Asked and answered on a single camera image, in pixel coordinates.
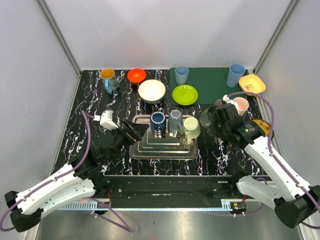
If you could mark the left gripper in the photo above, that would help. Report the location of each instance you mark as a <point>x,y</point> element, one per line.
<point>128,132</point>

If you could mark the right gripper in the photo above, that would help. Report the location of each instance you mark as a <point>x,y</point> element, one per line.
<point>213,126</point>

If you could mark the dark grey mug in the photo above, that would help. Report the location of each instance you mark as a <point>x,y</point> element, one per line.
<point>206,118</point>

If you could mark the mauve mug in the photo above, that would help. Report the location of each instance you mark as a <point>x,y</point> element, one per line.
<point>219,102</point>

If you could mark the navy blue mug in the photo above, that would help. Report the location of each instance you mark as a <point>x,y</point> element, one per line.
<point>158,124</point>

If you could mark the pink mug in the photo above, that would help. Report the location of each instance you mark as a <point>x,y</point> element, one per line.
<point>243,105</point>

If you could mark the light green mug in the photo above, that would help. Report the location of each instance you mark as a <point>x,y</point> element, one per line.
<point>191,128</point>

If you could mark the blue-grey mug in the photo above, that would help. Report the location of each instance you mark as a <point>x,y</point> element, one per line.
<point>175,124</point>

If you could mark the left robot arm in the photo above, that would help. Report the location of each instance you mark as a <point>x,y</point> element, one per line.
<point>79,178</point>

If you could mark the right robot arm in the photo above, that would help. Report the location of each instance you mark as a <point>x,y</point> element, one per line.
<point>293,199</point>

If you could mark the blue butterfly mug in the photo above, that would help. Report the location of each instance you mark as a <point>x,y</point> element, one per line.
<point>109,79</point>

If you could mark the metal tray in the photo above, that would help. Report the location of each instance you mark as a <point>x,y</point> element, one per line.
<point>170,148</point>

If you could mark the dark green mat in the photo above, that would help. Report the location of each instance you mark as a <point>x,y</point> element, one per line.
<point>210,83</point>

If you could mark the white grey bowl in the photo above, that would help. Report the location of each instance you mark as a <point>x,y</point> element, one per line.
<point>151,91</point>

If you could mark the black yellow patterned plate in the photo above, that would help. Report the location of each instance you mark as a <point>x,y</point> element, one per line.
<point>264,126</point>

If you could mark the yellow square dish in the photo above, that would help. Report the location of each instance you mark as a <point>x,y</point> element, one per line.
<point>251,84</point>

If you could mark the lime green plate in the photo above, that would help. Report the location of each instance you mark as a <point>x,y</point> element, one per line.
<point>184,95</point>

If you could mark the light blue cup right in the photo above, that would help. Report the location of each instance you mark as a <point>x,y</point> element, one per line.
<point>236,71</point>

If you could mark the light blue cup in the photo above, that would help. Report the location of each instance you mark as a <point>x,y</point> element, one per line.
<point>181,75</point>
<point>236,71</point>

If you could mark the orange bowl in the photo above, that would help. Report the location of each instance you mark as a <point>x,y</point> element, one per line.
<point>136,75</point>

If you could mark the light blue cup left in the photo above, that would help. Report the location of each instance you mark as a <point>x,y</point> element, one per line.
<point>181,75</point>

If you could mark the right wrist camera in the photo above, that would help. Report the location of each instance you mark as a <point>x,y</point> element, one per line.
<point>227,100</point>

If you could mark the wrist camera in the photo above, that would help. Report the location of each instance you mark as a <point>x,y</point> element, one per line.
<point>106,120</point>
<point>227,100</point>

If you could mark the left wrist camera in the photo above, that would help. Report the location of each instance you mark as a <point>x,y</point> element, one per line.
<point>106,120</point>

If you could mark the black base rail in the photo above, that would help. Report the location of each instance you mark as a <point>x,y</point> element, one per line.
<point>121,186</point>

